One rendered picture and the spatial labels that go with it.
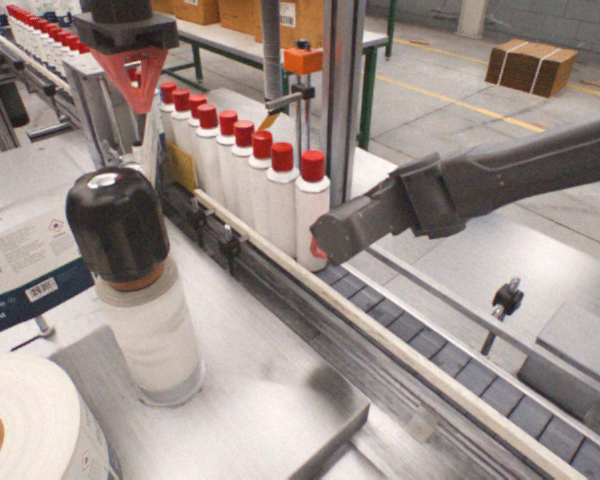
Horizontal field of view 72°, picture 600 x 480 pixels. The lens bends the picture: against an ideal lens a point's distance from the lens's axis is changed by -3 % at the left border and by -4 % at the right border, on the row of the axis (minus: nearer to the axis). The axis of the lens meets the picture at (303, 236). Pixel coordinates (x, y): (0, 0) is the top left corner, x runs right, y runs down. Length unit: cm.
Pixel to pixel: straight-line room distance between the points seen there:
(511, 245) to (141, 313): 72
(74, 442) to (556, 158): 45
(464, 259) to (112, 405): 64
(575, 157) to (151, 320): 41
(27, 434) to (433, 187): 43
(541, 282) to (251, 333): 53
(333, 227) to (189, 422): 29
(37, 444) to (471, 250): 75
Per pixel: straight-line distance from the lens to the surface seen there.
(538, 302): 84
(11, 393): 48
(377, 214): 45
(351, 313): 61
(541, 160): 39
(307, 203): 62
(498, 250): 92
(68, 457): 42
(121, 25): 46
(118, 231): 40
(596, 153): 38
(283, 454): 54
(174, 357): 52
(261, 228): 74
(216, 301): 68
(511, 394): 63
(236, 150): 72
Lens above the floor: 137
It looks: 39 degrees down
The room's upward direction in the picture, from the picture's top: straight up
